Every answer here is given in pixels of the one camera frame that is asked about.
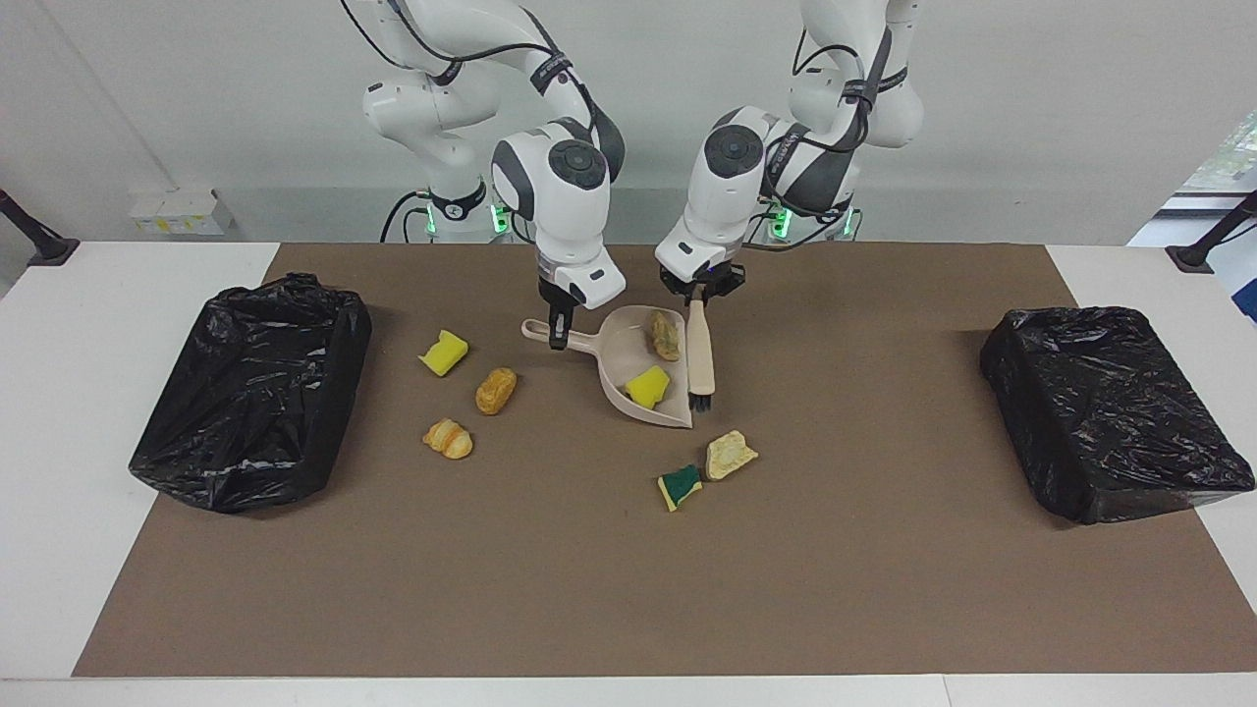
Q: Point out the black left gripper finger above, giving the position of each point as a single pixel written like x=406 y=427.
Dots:
x=678 y=287
x=729 y=283

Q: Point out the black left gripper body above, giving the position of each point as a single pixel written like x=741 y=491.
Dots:
x=705 y=272

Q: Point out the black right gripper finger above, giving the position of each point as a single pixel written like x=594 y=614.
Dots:
x=560 y=332

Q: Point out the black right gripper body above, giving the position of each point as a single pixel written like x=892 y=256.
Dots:
x=560 y=302

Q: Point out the beige bread chunk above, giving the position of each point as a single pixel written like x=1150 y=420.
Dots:
x=666 y=336
x=731 y=456

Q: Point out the beige plastic dustpan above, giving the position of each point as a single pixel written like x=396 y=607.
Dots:
x=628 y=344

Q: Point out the beige hand brush black bristles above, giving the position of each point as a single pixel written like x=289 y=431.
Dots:
x=699 y=353

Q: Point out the yellow sponge piece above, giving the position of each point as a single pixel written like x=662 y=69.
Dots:
x=444 y=353
x=648 y=388

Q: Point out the green and yellow sponge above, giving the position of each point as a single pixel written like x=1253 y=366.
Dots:
x=680 y=487

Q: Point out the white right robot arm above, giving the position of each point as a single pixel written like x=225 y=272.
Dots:
x=565 y=206

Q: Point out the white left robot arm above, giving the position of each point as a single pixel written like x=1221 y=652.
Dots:
x=722 y=196

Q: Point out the open black bag-lined trash bin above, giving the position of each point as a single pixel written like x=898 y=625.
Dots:
x=245 y=393

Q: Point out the black bag-covered trash bin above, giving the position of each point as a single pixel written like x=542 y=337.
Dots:
x=1110 y=412

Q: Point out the brown bread roll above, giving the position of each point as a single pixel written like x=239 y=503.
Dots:
x=496 y=391

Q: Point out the small golden croissant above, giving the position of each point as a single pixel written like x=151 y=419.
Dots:
x=449 y=439

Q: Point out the brown table mat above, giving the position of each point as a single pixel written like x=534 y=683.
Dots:
x=628 y=609

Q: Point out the white box yellow labels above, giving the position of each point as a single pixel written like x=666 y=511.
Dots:
x=182 y=211

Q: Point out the black stand foot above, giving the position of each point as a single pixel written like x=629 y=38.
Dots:
x=1193 y=257
x=49 y=250

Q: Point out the blue board edge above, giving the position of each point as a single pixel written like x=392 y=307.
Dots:
x=1242 y=280

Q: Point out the window with dark frame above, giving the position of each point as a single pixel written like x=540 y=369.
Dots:
x=1232 y=162

